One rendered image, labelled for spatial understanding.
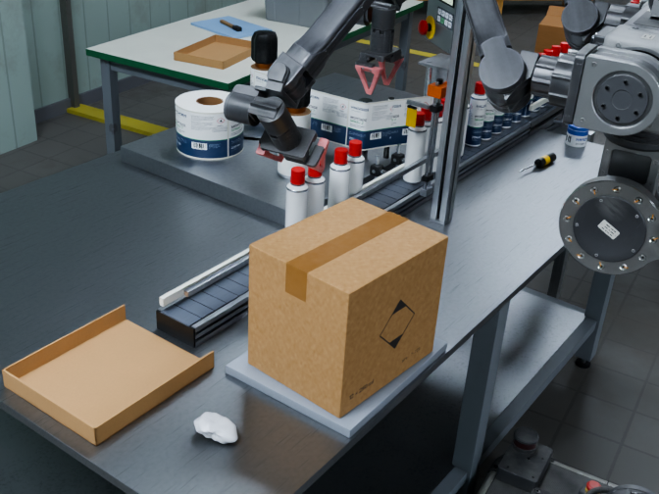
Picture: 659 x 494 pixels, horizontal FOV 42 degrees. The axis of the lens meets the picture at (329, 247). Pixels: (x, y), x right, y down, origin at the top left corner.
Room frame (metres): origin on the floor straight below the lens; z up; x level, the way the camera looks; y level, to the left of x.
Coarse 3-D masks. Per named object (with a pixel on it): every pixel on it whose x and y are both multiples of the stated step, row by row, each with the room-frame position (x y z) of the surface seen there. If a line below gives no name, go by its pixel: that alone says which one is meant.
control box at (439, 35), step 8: (432, 0) 2.21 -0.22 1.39; (456, 0) 2.10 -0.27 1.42; (432, 8) 2.21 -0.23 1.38; (448, 8) 2.13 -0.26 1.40; (456, 8) 2.09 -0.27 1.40; (432, 16) 2.20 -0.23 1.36; (432, 24) 2.20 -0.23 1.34; (432, 32) 2.19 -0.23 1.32; (440, 32) 2.15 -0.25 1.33; (448, 32) 2.11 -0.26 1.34; (432, 40) 2.19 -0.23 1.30; (440, 40) 2.15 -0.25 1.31; (448, 40) 2.11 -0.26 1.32; (448, 48) 2.10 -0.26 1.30
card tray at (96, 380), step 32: (96, 320) 1.45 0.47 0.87; (64, 352) 1.38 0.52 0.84; (96, 352) 1.39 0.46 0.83; (128, 352) 1.40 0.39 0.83; (160, 352) 1.40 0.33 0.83; (32, 384) 1.28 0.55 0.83; (64, 384) 1.28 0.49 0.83; (96, 384) 1.29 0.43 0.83; (128, 384) 1.29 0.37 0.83; (160, 384) 1.26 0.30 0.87; (64, 416) 1.17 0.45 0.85; (96, 416) 1.20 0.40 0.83; (128, 416) 1.19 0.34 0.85
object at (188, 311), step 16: (512, 128) 2.72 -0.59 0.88; (464, 160) 2.42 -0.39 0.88; (384, 192) 2.14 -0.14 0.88; (400, 192) 2.15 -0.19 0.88; (384, 208) 2.05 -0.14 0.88; (240, 272) 1.66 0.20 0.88; (208, 288) 1.59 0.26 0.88; (224, 288) 1.59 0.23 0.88; (240, 288) 1.59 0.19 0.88; (176, 304) 1.52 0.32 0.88; (192, 304) 1.52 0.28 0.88; (208, 304) 1.52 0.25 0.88; (224, 304) 1.53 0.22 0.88; (176, 320) 1.46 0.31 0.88; (192, 320) 1.46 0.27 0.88
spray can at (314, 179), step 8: (312, 176) 1.83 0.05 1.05; (320, 176) 1.84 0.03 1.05; (312, 184) 1.82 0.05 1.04; (320, 184) 1.83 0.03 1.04; (312, 192) 1.82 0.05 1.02; (320, 192) 1.83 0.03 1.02; (312, 200) 1.82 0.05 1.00; (320, 200) 1.83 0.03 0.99; (312, 208) 1.82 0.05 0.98; (320, 208) 1.83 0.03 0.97
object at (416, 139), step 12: (420, 120) 2.22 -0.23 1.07; (408, 132) 2.23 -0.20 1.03; (420, 132) 2.21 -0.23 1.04; (408, 144) 2.22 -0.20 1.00; (420, 144) 2.21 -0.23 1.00; (408, 156) 2.22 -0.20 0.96; (420, 156) 2.21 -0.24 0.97; (420, 168) 2.22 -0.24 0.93; (408, 180) 2.21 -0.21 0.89; (420, 180) 2.22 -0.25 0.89
